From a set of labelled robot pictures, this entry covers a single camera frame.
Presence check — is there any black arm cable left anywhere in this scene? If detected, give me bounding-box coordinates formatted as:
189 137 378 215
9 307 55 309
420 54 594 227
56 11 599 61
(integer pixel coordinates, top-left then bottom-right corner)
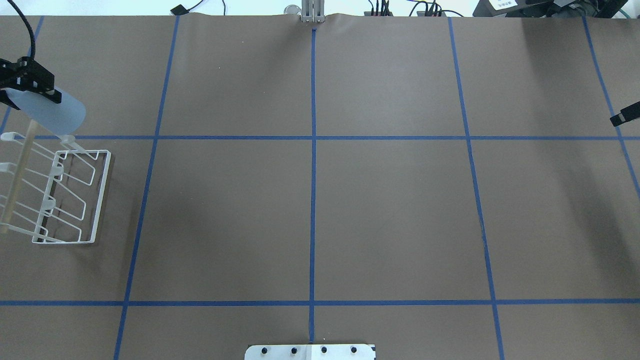
6 0 38 58

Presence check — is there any aluminium frame post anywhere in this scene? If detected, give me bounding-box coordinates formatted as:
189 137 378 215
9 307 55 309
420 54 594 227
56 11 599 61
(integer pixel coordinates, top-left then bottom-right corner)
300 0 326 23

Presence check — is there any small black device on table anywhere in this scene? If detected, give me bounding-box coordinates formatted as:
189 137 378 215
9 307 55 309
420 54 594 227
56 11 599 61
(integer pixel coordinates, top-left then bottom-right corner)
170 4 190 16

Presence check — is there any white camera stand pole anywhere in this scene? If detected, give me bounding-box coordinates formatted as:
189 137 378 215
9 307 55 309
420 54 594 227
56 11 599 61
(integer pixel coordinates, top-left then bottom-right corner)
244 343 377 360

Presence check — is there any light blue plastic cup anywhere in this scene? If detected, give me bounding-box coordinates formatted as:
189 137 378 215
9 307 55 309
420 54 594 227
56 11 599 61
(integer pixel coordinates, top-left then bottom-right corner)
6 88 87 136

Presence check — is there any white wire cup holder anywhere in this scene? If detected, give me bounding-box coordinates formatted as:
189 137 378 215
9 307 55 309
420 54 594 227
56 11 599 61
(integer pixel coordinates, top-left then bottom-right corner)
1 123 112 246

